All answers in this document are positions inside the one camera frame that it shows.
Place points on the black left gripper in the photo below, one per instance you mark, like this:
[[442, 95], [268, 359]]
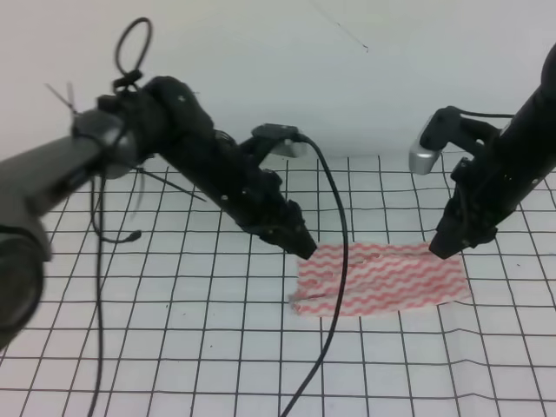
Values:
[[249, 194]]

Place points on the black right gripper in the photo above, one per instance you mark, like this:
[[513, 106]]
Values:
[[487, 190]]

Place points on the pink wavy striped towel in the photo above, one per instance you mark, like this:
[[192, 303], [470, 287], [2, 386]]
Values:
[[380, 279]]

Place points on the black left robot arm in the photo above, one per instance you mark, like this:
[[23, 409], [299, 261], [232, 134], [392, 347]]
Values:
[[165, 118]]

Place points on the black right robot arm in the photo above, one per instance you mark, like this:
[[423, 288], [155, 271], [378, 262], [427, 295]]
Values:
[[537, 115]]

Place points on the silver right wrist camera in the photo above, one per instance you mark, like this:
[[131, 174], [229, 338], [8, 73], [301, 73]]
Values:
[[449, 125]]

